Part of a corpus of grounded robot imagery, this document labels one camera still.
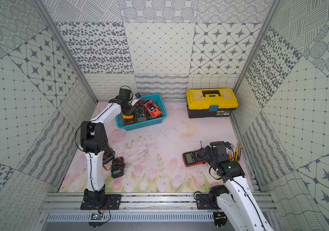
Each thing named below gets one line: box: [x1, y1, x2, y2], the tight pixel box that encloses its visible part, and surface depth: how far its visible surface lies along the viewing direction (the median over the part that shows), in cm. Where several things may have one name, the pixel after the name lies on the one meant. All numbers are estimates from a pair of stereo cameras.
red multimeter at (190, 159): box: [182, 149, 206, 167], surface depth 88 cm
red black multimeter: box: [124, 116, 137, 126], surface depth 103 cm
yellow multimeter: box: [122, 114, 134, 120], surface depth 102 cm
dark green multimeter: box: [134, 102, 148, 123], surface depth 104 cm
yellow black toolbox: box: [185, 88, 239, 119], surface depth 103 cm
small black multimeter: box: [110, 156, 126, 179], surface depth 84 cm
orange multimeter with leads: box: [144, 99, 164, 118], surface depth 106 cm
